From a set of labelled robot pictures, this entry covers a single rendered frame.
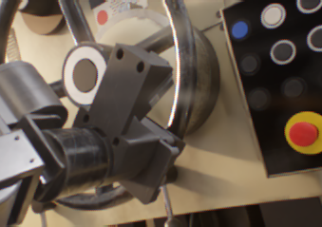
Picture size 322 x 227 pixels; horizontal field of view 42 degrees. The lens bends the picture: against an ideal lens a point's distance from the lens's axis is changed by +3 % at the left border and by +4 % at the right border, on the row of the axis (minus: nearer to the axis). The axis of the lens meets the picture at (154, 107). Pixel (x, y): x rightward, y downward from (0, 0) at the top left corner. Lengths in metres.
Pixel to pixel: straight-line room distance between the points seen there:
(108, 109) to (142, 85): 0.04
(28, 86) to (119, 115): 0.08
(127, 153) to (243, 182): 0.38
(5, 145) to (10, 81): 0.08
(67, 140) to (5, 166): 0.06
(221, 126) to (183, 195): 0.15
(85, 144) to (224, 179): 0.42
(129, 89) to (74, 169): 0.08
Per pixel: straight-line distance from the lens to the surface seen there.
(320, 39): 0.55
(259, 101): 0.57
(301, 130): 0.53
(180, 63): 0.47
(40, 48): 0.99
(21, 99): 0.37
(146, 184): 0.41
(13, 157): 0.31
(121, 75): 0.36
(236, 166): 0.71
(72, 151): 0.33
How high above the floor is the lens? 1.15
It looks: 8 degrees up
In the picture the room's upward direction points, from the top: 14 degrees counter-clockwise
